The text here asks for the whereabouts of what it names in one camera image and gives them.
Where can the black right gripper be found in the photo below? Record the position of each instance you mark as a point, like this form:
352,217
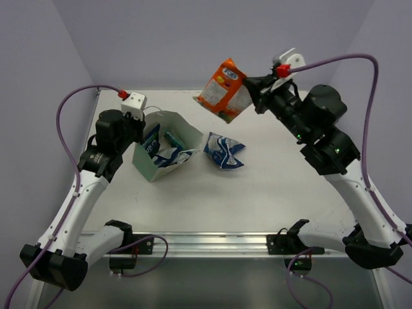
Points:
257,84

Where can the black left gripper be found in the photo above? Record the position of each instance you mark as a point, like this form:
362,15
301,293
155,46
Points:
136,127

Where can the orange snack packet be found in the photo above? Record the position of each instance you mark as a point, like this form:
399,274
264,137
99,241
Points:
225,95

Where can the blue white snack packet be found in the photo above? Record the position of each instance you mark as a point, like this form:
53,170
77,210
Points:
172,156
222,150

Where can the green paper gift bag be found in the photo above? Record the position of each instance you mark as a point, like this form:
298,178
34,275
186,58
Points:
191,137

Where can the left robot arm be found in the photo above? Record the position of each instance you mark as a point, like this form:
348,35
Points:
59,258

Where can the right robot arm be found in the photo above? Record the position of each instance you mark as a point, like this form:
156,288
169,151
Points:
372,241

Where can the dark blue snack packet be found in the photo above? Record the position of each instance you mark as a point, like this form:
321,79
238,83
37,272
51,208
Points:
151,142

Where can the green snack packet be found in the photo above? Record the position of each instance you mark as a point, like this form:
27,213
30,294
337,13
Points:
173,139

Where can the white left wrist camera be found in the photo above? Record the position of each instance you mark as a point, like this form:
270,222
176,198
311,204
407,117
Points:
134,105

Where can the black left base bracket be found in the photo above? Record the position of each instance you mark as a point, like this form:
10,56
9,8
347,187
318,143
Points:
142,248

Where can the black base bracket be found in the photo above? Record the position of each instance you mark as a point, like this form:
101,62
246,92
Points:
142,248
284,244

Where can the aluminium mounting rail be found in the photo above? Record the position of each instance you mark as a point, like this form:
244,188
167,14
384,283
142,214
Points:
213,245

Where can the black right base bracket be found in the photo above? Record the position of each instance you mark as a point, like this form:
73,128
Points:
284,244

